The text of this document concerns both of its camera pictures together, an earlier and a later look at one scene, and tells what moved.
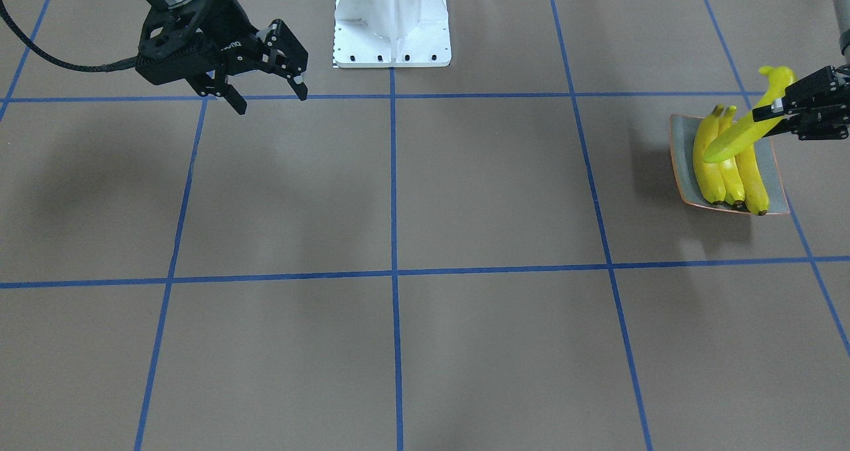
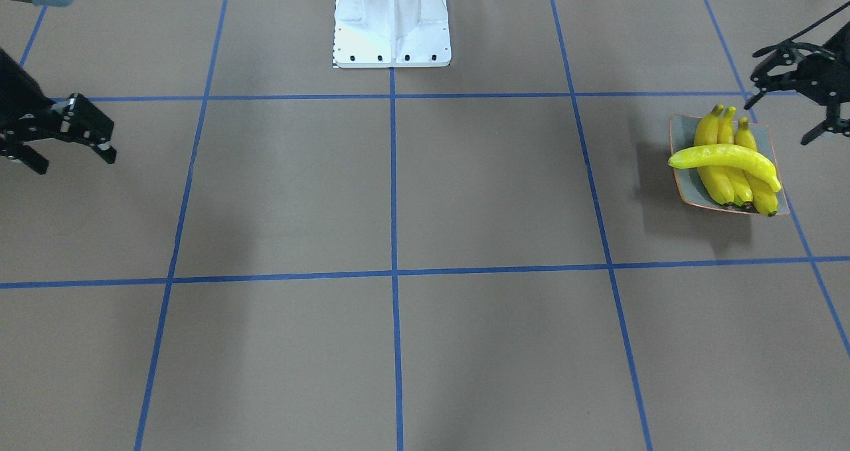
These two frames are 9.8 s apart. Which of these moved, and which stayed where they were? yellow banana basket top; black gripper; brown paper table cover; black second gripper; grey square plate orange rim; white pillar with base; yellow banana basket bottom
Moved: black gripper; yellow banana basket top; black second gripper; yellow banana basket bottom
Stayed: grey square plate orange rim; white pillar with base; brown paper table cover
